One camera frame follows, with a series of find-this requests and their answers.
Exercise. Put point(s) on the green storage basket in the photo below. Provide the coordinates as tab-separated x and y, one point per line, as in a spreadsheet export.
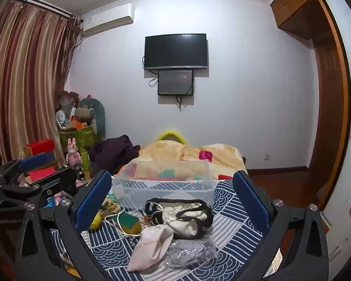
82	137

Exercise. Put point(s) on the wooden wardrobe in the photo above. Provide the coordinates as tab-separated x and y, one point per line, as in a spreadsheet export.
327	108

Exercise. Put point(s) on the peach printed blanket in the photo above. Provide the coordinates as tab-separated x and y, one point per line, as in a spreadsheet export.
175	152

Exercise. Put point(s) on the pink rabbit toy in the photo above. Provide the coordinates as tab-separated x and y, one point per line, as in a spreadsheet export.
73	153

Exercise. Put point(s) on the yellow ball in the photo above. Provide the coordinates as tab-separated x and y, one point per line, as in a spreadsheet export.
95	221

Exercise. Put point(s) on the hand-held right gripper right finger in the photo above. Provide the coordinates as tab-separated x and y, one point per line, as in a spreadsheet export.
250	203

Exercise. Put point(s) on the red box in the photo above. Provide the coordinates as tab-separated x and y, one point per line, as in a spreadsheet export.
39	147

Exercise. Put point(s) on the green bottle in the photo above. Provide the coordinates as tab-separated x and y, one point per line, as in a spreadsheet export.
85	159

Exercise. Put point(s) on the striped red-brown curtain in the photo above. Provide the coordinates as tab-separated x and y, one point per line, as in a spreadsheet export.
26	79

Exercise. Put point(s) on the green plush toy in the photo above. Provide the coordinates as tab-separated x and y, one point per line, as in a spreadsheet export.
98	114

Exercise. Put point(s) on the small red object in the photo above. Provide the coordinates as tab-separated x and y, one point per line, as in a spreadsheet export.
224	177

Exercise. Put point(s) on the pile of toys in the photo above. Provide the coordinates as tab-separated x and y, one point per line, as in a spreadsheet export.
67	108

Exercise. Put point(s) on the small brown hair clip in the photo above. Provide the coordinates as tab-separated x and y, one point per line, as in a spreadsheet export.
147	219

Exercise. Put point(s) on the green and yellow pouch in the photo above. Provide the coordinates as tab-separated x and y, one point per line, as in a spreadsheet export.
129	224

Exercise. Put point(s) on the blue wave-patterned bedsheet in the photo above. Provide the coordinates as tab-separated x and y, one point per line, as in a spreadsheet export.
237	240

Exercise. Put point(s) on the yellow plastic rim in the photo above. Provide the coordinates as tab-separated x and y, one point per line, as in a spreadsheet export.
169	133

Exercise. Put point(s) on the clear plastic bag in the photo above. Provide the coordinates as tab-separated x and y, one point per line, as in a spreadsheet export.
190	253

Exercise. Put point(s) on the dark purple clothing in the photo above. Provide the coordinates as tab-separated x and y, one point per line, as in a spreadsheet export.
114	152

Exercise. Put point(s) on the small black monitor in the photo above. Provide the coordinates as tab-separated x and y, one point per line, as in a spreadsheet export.
175	82

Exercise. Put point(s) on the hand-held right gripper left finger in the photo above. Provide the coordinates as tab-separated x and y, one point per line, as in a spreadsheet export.
92	203

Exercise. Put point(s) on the black and cream pouch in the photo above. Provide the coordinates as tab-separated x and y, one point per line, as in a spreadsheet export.
190	228

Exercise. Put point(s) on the wall socket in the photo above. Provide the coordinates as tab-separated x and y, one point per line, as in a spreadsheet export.
267	157

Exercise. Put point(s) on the curtain rail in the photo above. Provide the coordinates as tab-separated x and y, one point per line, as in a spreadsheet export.
41	4

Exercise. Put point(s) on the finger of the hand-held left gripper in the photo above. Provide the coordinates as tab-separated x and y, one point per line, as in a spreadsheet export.
65	180
38	161

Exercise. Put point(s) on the clear plastic storage box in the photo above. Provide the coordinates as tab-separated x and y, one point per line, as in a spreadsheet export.
163	194

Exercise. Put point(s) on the white air conditioner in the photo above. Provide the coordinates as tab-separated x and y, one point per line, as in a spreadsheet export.
108	20

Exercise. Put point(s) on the beige knitted toy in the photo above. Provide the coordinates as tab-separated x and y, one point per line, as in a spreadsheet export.
112	206

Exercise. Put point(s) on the black cylinder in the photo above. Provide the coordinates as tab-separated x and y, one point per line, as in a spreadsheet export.
79	172

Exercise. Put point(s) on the black wall television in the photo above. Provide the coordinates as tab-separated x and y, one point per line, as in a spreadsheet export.
176	51

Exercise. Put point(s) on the pink box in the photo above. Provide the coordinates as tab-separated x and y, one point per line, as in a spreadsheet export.
42	174

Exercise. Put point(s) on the pink cloth bag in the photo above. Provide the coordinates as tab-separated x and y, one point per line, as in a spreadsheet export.
149	246

